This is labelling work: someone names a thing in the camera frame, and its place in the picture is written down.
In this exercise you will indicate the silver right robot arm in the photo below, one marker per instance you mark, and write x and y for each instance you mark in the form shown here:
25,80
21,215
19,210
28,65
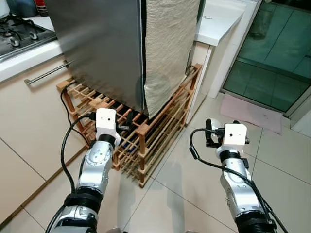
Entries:
238,189

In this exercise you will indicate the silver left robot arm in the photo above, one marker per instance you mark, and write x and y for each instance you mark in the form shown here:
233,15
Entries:
95,165

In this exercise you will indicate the steel gas stove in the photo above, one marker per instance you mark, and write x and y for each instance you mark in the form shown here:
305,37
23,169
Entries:
19,41

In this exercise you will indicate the wooden wine rack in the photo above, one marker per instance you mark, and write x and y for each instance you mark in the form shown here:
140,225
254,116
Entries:
142,132

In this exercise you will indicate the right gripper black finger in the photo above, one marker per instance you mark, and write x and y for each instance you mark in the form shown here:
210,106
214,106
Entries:
211,124
236,122

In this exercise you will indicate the left robot leg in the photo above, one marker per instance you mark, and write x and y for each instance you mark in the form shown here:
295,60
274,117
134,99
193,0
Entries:
113,230

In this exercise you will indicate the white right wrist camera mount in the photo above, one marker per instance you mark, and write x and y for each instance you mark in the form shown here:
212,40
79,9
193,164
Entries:
234,135

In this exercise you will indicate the pink floor mat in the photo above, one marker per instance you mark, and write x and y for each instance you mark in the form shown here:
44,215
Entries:
252,114

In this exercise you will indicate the beige textured cloth cover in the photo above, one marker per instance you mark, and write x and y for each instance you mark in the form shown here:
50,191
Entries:
170,48

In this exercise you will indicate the white pot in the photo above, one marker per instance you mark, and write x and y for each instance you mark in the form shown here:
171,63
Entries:
4,8

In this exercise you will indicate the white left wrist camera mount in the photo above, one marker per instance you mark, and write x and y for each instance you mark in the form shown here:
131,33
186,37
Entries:
106,120

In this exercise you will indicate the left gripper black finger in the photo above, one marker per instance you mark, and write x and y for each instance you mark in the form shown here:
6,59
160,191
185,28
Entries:
129,118

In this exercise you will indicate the beige kitchen cabinet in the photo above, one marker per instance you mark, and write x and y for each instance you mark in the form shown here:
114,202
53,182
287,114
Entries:
29,121

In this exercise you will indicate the white side cabinet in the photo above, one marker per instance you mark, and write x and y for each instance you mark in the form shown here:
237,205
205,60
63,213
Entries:
218,22

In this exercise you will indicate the red bottle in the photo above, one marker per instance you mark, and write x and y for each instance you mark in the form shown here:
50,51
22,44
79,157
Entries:
43,6

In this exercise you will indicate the dark blue pot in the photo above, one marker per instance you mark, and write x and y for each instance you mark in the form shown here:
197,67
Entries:
22,7

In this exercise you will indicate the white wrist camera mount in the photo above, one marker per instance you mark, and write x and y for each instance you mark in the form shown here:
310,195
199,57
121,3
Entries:
106,120
234,135

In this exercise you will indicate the green glass sliding door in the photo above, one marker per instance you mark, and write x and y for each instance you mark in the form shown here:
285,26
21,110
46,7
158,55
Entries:
272,58

